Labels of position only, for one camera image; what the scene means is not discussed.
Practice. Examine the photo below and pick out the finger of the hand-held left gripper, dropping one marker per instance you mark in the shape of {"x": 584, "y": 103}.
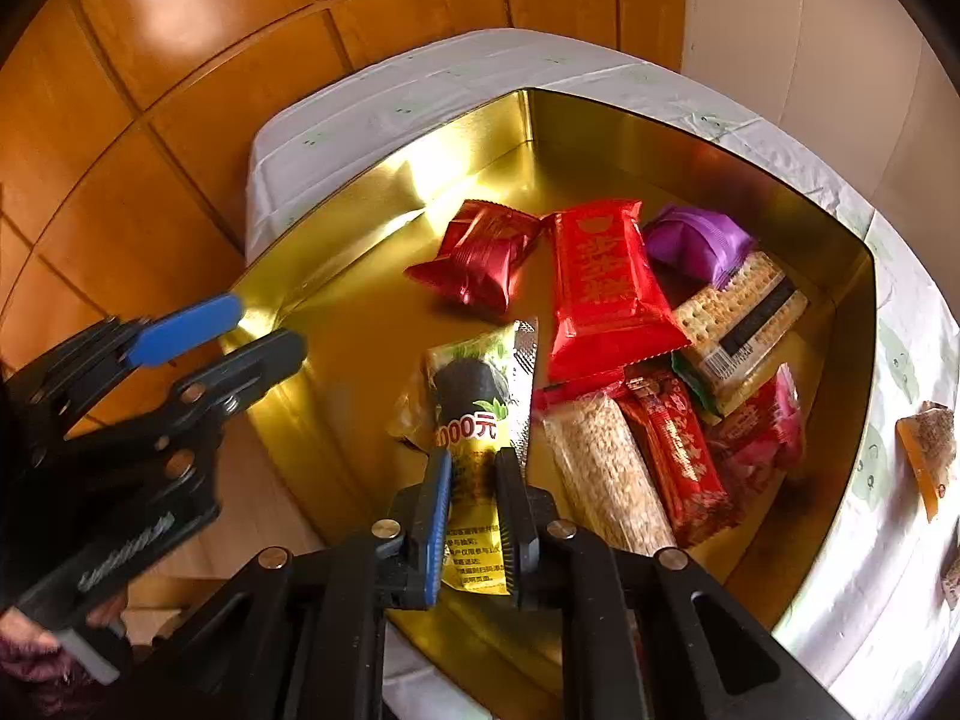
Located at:
{"x": 247, "y": 367}
{"x": 187, "y": 326}

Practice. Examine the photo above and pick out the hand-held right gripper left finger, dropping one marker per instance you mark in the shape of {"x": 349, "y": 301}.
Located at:
{"x": 439, "y": 532}

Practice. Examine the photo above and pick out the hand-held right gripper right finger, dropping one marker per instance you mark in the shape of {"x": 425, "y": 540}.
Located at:
{"x": 510, "y": 532}

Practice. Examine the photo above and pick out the clear grain bar packet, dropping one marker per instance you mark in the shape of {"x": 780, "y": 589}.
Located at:
{"x": 607, "y": 465}

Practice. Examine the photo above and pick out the yellow and black snack packet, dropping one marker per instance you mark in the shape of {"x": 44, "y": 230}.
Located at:
{"x": 472, "y": 405}

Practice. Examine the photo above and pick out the dark red bar packet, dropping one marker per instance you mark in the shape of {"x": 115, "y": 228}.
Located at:
{"x": 675, "y": 450}

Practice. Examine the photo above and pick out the large red snack packet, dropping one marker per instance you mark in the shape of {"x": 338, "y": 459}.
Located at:
{"x": 600, "y": 292}

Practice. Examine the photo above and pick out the purple snack packet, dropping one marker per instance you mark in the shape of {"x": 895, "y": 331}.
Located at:
{"x": 697, "y": 244}

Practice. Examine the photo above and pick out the maroon gift box gold interior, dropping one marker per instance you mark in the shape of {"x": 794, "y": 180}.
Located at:
{"x": 600, "y": 157}

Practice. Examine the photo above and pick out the person's left hand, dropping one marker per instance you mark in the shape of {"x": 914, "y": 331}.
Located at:
{"x": 19, "y": 626}

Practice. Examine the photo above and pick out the small shiny red snack packet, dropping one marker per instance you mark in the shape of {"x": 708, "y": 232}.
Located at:
{"x": 480, "y": 255}

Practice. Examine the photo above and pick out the pink red snack packet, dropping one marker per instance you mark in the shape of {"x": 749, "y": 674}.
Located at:
{"x": 765, "y": 427}

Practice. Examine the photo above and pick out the clear cracker packet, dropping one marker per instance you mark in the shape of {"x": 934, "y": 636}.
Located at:
{"x": 742, "y": 315}

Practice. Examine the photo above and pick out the pale green-patterned tablecloth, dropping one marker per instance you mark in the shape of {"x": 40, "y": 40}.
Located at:
{"x": 885, "y": 615}

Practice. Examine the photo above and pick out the clear orange snack packet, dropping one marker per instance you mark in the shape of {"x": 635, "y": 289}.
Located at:
{"x": 930, "y": 450}

